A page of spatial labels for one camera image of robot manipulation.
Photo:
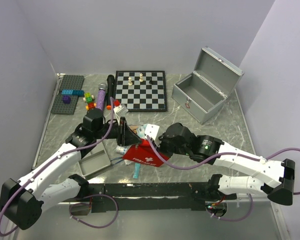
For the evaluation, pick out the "grey metal case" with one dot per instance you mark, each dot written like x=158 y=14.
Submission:
x=203 y=92

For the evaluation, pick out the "white chess pawn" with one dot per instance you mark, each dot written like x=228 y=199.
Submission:
x=130 y=81

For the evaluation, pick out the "red first aid pouch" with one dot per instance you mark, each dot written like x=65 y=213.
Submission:
x=142 y=154

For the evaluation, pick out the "blue plastic tweezers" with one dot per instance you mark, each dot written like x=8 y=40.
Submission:
x=116 y=160

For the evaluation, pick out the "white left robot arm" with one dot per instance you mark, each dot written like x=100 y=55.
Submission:
x=23 y=201

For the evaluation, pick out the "colourful lego car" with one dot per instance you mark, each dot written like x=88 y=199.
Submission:
x=89 y=99

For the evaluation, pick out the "teal sachet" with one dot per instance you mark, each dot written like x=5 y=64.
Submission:
x=136 y=170

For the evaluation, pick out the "grey lego baseplate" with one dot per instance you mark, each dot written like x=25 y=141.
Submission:
x=72 y=82
x=60 y=108

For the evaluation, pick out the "upper grey lego baseplate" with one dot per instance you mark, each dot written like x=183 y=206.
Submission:
x=72 y=82

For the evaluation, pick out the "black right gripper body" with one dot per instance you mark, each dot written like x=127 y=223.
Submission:
x=166 y=145

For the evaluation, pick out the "bag of cotton swabs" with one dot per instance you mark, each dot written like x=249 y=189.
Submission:
x=134 y=128

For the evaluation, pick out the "lower grey lego baseplate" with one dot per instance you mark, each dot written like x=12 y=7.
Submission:
x=60 y=108

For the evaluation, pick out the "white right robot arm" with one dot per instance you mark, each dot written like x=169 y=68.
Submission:
x=272 y=178

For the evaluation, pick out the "purple glitter microphone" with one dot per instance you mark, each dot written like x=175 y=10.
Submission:
x=102 y=89

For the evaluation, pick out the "grey plastic tray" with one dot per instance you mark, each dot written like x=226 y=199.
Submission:
x=96 y=160

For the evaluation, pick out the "small clear white packet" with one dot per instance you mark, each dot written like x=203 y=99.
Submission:
x=121 y=150

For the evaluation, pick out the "black white chessboard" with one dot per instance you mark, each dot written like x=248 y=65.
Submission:
x=141 y=96

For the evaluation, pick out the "purple lego brick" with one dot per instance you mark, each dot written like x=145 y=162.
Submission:
x=66 y=99

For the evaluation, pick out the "white chess queen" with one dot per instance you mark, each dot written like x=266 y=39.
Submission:
x=141 y=79

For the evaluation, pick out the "blue lego brick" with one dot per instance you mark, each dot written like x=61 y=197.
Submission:
x=73 y=92

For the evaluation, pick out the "light blue mask packet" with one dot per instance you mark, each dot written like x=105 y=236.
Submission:
x=140 y=131

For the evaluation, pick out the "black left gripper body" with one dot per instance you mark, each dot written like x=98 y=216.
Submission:
x=113 y=132

